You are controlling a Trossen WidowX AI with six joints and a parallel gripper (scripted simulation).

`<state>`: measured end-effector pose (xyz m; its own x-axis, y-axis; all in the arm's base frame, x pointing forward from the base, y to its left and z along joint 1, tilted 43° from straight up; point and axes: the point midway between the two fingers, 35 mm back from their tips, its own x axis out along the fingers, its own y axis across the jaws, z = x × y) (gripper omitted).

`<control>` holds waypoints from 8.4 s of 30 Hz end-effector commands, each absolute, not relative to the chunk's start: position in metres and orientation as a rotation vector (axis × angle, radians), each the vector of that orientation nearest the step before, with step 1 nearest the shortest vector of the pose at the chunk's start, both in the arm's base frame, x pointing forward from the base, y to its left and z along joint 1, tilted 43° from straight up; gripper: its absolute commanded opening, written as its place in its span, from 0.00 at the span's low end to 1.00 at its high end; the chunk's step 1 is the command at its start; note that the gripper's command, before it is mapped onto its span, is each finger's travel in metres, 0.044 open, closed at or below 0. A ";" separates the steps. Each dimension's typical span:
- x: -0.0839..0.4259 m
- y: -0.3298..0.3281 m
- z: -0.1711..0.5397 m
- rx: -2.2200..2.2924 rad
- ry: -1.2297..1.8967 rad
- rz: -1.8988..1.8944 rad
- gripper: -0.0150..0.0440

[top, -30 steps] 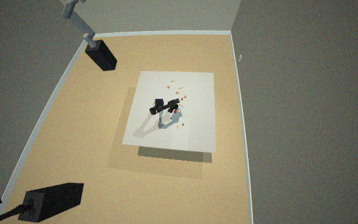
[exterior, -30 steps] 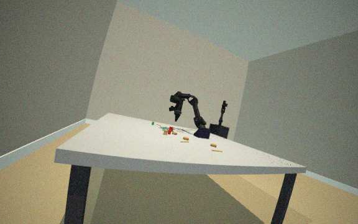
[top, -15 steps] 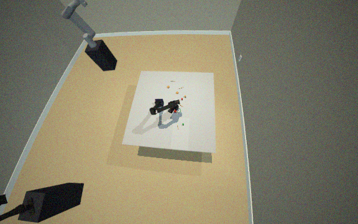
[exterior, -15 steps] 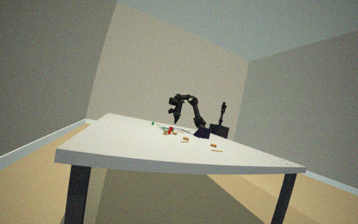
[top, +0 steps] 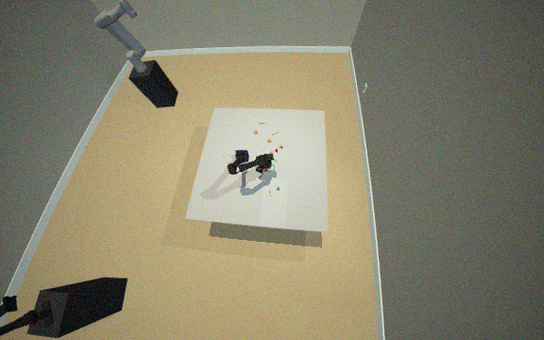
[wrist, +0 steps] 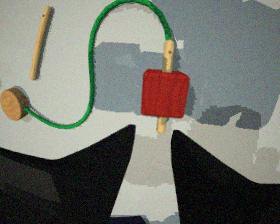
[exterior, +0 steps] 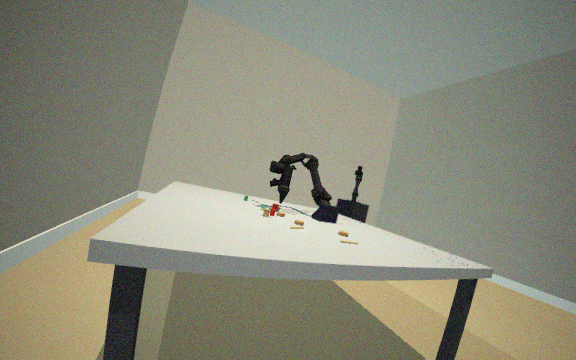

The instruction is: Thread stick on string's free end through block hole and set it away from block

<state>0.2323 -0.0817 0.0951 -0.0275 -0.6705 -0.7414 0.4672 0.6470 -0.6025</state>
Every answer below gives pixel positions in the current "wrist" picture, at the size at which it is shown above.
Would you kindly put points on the round wooden button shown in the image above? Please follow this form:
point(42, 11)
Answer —
point(13, 101)

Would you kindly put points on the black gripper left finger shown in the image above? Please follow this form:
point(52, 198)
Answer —
point(78, 189)

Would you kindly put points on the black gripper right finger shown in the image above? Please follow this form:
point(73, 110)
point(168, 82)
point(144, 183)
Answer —
point(209, 192)

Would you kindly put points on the green string with wooden stick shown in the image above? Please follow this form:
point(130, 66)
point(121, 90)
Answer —
point(169, 49)

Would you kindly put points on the red block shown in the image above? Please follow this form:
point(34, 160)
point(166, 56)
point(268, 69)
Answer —
point(163, 94)

